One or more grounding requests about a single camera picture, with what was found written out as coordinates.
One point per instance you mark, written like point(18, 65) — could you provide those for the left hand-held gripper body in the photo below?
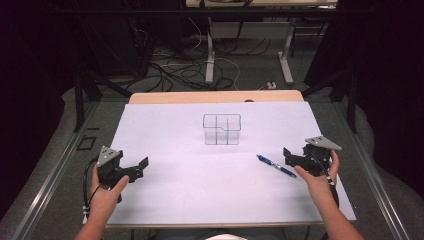
point(109, 166)

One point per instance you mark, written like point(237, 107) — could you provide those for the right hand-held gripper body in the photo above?
point(316, 160)

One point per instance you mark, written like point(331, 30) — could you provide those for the blue pen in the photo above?
point(276, 166)

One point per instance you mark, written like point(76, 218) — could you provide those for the clear acrylic pen holder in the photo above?
point(221, 130)

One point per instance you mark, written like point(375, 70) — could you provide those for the person's right hand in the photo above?
point(320, 186)

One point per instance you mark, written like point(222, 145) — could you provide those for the person's left hand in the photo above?
point(103, 198)

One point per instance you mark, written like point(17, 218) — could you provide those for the white table cover sheet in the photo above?
point(200, 186)

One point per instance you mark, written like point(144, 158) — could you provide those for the black metal stand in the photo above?
point(351, 100)
point(79, 100)

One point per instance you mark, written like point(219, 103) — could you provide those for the white power plug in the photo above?
point(271, 85)

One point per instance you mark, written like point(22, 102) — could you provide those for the person's clothing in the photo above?
point(186, 234)

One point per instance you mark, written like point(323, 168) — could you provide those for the black curtain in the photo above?
point(393, 83)
point(26, 83)

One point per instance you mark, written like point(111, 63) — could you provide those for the dark equipment cabinet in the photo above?
point(113, 46)

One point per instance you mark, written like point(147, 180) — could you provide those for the white desk with legs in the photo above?
point(210, 50)

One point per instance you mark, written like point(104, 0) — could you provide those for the aluminium floor rail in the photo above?
point(50, 186)
point(376, 186)

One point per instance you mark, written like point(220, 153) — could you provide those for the black horizontal frame bar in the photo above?
point(133, 11)

